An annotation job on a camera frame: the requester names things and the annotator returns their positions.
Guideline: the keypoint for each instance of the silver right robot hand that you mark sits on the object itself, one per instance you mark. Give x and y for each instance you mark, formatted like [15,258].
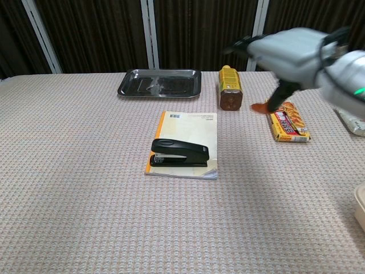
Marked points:
[291,54]

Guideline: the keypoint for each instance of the black stapler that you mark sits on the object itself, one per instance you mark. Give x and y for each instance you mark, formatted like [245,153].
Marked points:
[182,148]

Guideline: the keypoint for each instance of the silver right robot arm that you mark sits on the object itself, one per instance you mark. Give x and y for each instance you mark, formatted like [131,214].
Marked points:
[348,77]

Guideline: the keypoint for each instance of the beige bowl edge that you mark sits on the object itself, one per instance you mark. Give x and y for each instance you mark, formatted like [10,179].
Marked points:
[360,205]

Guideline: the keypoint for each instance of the yellow label tea bottle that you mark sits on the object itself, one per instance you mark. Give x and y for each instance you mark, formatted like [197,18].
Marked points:
[230,82]

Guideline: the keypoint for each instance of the yellow snack box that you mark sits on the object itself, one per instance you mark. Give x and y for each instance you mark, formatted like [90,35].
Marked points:
[288,128]

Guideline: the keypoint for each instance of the white and orange packet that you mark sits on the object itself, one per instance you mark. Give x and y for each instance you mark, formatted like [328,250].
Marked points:
[355,124]

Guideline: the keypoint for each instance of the yellow and white notebook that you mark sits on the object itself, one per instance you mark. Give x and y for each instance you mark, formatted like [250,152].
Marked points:
[188,128]

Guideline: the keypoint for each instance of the black metal tray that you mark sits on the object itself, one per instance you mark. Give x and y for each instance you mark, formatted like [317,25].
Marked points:
[168,91]

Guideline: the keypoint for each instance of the dark pleated curtain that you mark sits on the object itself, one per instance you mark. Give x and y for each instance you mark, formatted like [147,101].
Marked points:
[97,31]

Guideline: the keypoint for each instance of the pink woven tablecloth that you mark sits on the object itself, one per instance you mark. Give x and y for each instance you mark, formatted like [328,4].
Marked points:
[85,185]

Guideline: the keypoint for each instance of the grey metal frame post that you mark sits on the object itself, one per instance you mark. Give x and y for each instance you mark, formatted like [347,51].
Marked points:
[150,34]
[42,37]
[261,17]

